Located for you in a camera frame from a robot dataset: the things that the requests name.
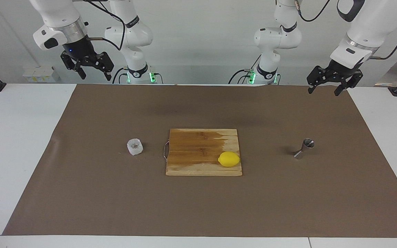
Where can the metal jigger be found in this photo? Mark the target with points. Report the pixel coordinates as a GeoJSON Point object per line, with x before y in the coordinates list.
{"type": "Point", "coordinates": [304, 147]}

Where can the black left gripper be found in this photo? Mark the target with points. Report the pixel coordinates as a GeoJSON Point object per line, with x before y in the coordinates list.
{"type": "Point", "coordinates": [343, 73]}

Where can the wooden cutting board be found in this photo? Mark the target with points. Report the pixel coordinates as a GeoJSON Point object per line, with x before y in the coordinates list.
{"type": "Point", "coordinates": [191, 151]}

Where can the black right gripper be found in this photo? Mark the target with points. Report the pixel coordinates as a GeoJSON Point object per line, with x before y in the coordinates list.
{"type": "Point", "coordinates": [80, 50]}

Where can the yellow lemon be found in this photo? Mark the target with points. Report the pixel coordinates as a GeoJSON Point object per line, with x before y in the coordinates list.
{"type": "Point", "coordinates": [229, 159]}

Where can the white boxes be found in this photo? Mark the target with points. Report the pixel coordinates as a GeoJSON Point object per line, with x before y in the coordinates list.
{"type": "Point", "coordinates": [40, 75]}

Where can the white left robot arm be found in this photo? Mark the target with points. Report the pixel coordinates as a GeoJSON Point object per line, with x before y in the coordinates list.
{"type": "Point", "coordinates": [277, 38]}

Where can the brown paper table mat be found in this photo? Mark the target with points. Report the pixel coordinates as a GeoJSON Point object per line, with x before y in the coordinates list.
{"type": "Point", "coordinates": [115, 199]}

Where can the clear plastic cup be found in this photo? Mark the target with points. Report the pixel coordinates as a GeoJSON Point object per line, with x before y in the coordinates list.
{"type": "Point", "coordinates": [134, 147]}

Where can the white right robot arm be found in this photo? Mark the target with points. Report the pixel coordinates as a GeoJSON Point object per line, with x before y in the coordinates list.
{"type": "Point", "coordinates": [133, 34]}

